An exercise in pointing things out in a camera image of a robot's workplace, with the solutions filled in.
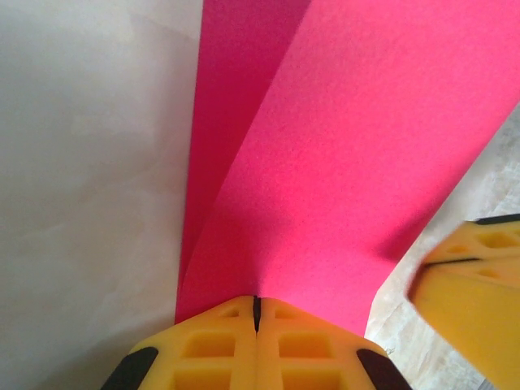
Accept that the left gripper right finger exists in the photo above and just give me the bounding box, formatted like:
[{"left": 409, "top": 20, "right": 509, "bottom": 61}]
[{"left": 258, "top": 298, "right": 415, "bottom": 390}]

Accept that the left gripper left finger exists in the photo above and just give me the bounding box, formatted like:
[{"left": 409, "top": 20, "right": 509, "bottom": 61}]
[{"left": 101, "top": 295, "right": 258, "bottom": 390}]

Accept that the pink square paper sheet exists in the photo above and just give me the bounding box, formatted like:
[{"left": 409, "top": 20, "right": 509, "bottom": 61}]
[{"left": 175, "top": 0, "right": 520, "bottom": 340}]

